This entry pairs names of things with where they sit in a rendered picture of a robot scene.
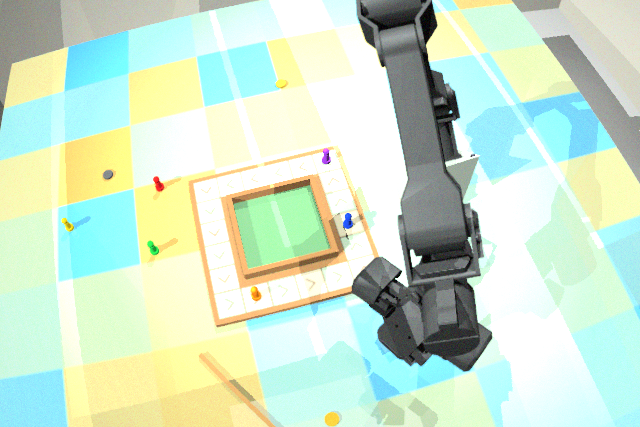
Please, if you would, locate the green pawn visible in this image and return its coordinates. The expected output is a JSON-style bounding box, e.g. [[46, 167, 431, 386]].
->
[[147, 240, 159, 256]]

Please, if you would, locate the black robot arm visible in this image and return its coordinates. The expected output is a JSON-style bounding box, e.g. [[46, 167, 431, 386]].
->
[[356, 0, 484, 367]]

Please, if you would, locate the brown wooden bar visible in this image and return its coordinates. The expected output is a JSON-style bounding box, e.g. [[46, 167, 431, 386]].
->
[[199, 354, 276, 427]]

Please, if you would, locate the blue pawn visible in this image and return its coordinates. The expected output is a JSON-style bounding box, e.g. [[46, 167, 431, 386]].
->
[[343, 213, 353, 229]]

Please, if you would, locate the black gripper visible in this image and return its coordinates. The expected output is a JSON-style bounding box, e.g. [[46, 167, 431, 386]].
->
[[351, 256, 493, 372]]

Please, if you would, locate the orange pawn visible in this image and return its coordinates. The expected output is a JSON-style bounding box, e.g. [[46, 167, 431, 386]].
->
[[251, 286, 261, 301]]

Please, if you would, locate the purple pawn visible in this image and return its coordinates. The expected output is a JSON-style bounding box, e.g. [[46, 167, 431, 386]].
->
[[322, 148, 331, 164]]

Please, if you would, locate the red game pawn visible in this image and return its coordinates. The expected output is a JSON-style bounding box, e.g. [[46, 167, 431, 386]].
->
[[153, 176, 165, 192]]

